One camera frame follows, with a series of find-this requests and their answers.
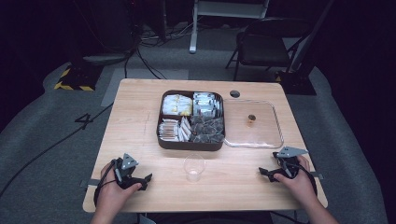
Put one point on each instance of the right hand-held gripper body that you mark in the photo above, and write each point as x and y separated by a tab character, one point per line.
288	165

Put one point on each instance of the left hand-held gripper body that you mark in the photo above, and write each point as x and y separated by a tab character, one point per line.
125	174

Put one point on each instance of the person's left hand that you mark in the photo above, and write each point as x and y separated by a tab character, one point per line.
110	194

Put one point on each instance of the person's right hand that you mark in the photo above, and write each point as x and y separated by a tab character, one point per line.
300	186

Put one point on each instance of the clear plastic container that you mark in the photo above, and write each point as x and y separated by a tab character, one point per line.
261	133

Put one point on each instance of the clear plastic cup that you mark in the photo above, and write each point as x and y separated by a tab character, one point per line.
194	169

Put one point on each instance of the row of white stick packets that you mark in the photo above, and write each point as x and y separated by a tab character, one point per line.
171	130

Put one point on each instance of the brown compartment box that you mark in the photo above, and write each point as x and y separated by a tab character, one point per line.
190	146

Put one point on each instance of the pile of dark tea bags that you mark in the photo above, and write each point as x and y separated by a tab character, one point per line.
208	129

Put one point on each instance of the pile of white yellow packets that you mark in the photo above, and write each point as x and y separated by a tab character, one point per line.
176	105

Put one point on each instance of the pile of silver white packets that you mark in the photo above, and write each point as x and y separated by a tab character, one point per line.
205	104

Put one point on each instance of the black yellow striped stand base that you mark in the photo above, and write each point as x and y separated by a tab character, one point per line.
79	77

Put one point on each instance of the black folding chair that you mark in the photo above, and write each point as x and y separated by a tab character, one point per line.
264	46

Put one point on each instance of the white desk frame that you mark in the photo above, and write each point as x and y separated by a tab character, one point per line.
193	34

